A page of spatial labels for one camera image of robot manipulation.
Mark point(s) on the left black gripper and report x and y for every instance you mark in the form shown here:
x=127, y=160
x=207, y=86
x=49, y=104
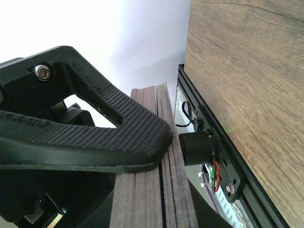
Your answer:
x=35, y=135

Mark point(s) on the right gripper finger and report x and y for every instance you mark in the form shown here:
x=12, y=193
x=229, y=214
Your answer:
x=207, y=217

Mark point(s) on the light blue slotted cable duct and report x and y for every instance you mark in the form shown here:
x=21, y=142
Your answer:
x=225, y=208

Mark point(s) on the black aluminium frame rail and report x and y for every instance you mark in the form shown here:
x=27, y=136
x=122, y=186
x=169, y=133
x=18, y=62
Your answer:
x=258, y=206

